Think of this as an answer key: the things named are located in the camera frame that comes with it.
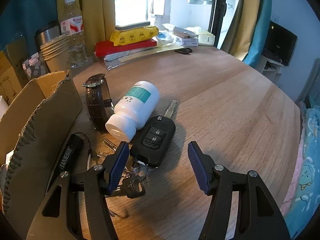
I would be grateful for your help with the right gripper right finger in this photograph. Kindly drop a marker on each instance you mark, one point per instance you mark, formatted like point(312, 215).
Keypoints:
point(258, 216)

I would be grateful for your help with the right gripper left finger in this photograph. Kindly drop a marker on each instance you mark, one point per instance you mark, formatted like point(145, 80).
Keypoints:
point(58, 216)

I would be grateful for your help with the black flashlight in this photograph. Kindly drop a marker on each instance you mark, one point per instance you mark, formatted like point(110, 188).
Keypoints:
point(68, 157)

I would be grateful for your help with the cardboard box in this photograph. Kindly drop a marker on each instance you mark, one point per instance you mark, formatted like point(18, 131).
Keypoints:
point(34, 128)

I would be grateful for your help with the black car key fob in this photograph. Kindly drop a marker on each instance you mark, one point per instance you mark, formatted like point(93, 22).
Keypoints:
point(154, 139)

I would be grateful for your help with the white pill bottle teal label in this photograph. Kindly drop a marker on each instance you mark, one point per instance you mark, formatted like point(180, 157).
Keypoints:
point(132, 111)

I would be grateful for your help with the blue patterned blanket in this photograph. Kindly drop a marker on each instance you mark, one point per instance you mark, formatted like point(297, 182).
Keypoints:
point(305, 201)

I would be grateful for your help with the metal key bunch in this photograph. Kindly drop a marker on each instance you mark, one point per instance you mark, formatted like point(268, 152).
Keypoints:
point(131, 182)

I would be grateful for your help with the grey bed headboard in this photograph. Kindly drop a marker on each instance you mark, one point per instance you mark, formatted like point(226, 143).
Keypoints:
point(309, 95)

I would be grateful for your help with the brown lamp carton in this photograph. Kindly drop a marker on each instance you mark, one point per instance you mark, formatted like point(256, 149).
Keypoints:
point(13, 77)

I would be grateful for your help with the white tv stand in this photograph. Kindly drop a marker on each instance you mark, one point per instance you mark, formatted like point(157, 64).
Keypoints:
point(270, 69)

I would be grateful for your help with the patterned glass jar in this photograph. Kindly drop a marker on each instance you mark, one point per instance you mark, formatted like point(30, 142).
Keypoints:
point(35, 66)

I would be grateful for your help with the stack of paper cups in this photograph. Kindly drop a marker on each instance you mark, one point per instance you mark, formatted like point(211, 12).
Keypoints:
point(56, 54)

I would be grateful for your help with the black monitor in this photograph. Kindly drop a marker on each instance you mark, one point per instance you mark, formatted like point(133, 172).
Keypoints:
point(280, 44)

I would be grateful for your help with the red book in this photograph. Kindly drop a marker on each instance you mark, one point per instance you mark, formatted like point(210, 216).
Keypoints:
point(107, 47)

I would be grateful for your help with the black scissors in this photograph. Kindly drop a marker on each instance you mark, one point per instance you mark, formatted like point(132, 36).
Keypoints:
point(184, 51)

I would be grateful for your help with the stainless steel thermos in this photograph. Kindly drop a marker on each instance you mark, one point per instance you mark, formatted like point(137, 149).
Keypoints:
point(44, 35)

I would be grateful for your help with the yellow tissue pack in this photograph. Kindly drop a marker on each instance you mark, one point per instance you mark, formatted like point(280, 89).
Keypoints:
point(131, 36)

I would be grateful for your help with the clear water bottle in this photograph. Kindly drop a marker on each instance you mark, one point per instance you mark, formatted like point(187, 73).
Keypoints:
point(71, 24)

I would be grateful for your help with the white power bank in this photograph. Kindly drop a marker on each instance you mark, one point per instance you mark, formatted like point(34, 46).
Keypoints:
point(132, 26)

